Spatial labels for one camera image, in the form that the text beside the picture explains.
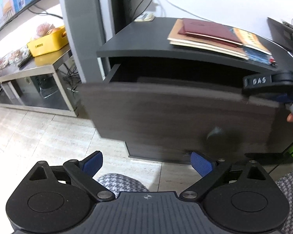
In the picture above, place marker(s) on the houndstooth trouser left leg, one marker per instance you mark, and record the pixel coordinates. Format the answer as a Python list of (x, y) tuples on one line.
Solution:
[(118, 183)]

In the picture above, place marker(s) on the tan kraft notebook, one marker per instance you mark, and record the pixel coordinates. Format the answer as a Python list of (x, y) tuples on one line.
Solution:
[(175, 38)]

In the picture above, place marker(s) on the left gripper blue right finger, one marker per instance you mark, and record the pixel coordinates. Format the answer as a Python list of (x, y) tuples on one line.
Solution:
[(201, 164)]

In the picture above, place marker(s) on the yellow plastic basket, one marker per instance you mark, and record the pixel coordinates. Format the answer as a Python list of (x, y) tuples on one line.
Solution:
[(55, 40)]

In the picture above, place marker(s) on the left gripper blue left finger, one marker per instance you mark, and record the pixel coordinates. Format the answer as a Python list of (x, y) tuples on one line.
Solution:
[(92, 163)]

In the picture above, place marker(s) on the dark side desk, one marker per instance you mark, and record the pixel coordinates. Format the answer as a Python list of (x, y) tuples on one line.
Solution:
[(281, 34)]

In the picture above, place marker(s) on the dark red booklet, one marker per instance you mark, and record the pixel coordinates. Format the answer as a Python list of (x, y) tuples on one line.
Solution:
[(209, 30)]

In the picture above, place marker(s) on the orange yellow booklet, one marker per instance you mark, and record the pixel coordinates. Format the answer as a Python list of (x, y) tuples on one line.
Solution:
[(250, 40)]

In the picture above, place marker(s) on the dark wooden drawer cabinet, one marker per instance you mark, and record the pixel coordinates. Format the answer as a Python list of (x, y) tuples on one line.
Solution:
[(143, 48)]

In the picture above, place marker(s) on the white tissue pack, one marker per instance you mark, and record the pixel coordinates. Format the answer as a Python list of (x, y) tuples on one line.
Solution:
[(145, 17)]

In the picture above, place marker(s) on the grey wall pillar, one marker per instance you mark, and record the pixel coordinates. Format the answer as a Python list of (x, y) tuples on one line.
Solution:
[(88, 27)]

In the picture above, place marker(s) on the drawer dark wood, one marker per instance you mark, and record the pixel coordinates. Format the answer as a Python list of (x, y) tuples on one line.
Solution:
[(184, 115)]

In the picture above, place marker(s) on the blue plastic pouch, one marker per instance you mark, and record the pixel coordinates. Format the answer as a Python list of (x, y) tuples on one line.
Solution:
[(257, 56)]

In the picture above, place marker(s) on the glass tv stand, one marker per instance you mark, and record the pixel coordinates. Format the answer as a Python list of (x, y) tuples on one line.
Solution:
[(45, 84)]

